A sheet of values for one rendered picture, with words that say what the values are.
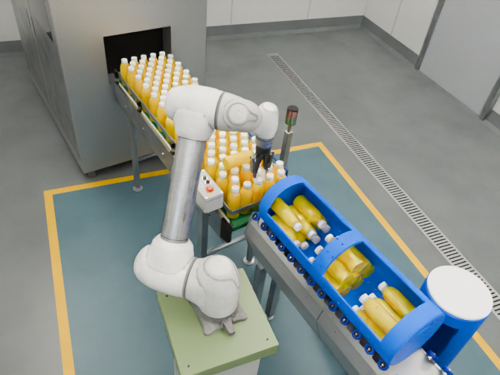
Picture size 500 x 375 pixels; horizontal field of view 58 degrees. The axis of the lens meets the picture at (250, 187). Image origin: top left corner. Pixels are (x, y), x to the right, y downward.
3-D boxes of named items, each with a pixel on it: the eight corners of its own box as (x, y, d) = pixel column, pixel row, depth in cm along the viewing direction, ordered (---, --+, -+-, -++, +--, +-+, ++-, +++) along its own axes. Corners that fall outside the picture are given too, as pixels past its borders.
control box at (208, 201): (204, 213, 221) (205, 199, 215) (186, 189, 233) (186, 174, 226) (222, 207, 226) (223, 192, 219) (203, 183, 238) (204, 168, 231)
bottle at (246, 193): (235, 213, 238) (238, 187, 226) (239, 204, 244) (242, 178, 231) (248, 216, 237) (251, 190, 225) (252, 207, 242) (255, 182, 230)
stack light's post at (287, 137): (265, 256, 334) (288, 134, 261) (263, 252, 337) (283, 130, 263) (270, 254, 336) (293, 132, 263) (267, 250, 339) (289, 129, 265)
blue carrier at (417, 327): (382, 376, 174) (400, 342, 154) (257, 228, 226) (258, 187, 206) (432, 339, 186) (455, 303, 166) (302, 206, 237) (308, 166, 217)
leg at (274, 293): (268, 321, 294) (281, 260, 252) (263, 315, 297) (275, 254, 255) (274, 318, 296) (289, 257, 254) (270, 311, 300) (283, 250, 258)
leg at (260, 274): (249, 331, 287) (260, 271, 245) (245, 324, 291) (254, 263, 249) (257, 327, 290) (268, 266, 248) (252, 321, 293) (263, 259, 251)
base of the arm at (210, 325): (209, 346, 164) (210, 338, 160) (187, 298, 178) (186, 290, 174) (254, 327, 171) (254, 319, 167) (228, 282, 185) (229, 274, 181)
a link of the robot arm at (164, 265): (181, 307, 161) (124, 290, 164) (195, 289, 177) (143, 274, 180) (222, 90, 145) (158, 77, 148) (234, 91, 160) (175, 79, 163)
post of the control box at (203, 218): (199, 312, 294) (202, 202, 228) (196, 307, 297) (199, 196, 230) (204, 309, 296) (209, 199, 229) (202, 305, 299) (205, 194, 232)
